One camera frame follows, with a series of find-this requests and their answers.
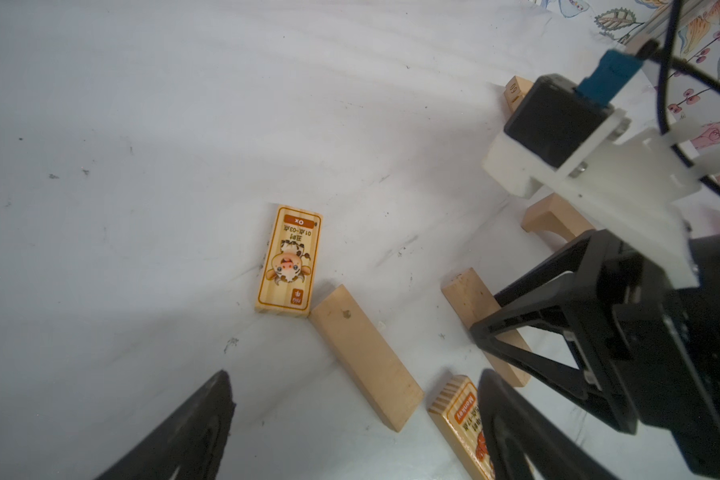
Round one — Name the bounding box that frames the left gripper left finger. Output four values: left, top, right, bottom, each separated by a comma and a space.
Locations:
99, 370, 236, 479

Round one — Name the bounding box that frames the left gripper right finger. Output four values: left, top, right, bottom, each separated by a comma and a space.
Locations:
477, 369, 616, 480

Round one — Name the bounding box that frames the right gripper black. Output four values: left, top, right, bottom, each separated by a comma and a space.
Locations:
469, 230, 720, 479

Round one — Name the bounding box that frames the printed wood block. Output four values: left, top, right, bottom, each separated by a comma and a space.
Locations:
427, 375, 496, 480
255, 205, 323, 317

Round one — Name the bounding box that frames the plain wood block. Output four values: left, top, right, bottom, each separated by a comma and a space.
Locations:
441, 268, 531, 388
504, 76, 534, 113
309, 285, 424, 433

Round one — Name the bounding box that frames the arched wood block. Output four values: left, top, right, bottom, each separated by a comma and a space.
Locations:
521, 194, 596, 242

